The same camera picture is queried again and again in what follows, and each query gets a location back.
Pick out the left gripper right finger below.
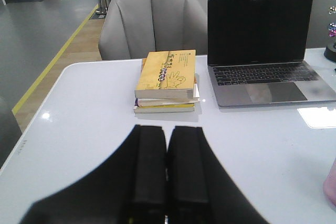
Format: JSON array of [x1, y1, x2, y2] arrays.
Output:
[[167, 126, 267, 223]]

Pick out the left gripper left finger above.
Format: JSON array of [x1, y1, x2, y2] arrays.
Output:
[[21, 125, 166, 223]]

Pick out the pink mesh pen holder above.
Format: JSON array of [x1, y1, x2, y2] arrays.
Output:
[[323, 161, 336, 208]]

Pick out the bottom yellow book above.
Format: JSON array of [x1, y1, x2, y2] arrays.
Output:
[[134, 59, 196, 113]]

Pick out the yellow book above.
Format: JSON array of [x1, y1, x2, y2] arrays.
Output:
[[135, 49, 196, 99], [134, 59, 196, 113]]

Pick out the middle cream book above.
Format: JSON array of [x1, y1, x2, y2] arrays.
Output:
[[135, 76, 200, 107]]

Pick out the top yellow book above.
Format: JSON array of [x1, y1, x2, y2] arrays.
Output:
[[135, 49, 196, 99]]

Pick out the grey laptop computer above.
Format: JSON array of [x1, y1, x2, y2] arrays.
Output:
[[207, 0, 335, 107]]

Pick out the left grey armchair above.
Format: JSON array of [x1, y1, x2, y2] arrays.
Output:
[[99, 0, 208, 60]]

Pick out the grey armchair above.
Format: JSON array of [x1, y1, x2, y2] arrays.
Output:
[[306, 0, 335, 48], [99, 0, 208, 60]]

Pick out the ferris wheel desk toy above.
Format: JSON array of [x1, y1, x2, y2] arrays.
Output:
[[323, 5, 336, 63]]

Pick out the right grey armchair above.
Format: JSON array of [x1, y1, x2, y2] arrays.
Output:
[[306, 0, 335, 48]]

